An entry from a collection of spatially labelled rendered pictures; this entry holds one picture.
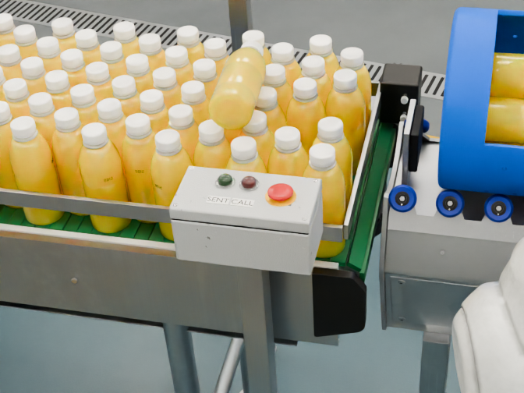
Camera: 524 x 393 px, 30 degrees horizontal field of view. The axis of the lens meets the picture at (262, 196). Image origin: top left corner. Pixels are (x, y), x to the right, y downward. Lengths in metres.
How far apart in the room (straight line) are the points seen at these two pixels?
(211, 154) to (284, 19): 2.54
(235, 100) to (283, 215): 0.23
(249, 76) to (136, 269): 0.38
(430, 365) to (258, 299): 0.48
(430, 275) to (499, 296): 0.67
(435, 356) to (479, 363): 0.90
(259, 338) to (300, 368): 1.04
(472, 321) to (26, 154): 0.88
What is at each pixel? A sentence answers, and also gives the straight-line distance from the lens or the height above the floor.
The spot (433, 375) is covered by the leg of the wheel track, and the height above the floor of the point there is 0.54.
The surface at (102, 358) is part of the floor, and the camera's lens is 2.69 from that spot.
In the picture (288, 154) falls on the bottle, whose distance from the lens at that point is 1.50.
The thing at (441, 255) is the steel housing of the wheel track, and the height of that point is 0.87.
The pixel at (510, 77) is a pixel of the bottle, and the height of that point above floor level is 1.16.
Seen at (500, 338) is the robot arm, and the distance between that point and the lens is 0.94.
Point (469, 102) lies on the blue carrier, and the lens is 1.44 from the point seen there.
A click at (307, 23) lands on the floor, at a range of 4.00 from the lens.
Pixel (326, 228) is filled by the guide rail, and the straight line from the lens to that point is 1.50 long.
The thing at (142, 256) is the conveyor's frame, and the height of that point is 0.89.
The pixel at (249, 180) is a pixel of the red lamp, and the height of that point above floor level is 1.11.
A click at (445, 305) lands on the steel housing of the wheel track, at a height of 0.74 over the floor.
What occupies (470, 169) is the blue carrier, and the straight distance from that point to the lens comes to 1.48.
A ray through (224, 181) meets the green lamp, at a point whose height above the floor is 1.11.
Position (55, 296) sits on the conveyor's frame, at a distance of 1.76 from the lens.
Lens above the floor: 1.97
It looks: 39 degrees down
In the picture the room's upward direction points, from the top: 4 degrees counter-clockwise
